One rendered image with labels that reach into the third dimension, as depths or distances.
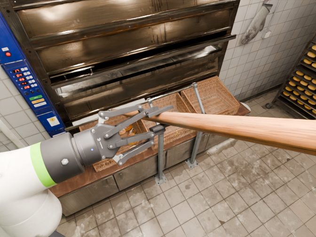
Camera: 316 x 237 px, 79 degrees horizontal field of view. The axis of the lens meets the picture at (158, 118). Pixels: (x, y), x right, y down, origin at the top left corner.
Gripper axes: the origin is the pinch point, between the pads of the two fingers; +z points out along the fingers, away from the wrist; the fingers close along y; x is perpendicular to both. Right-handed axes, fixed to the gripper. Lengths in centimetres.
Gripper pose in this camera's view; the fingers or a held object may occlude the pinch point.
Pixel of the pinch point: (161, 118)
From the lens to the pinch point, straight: 47.7
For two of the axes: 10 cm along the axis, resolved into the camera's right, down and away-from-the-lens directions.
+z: 8.8, -3.5, 3.2
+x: 3.6, 0.5, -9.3
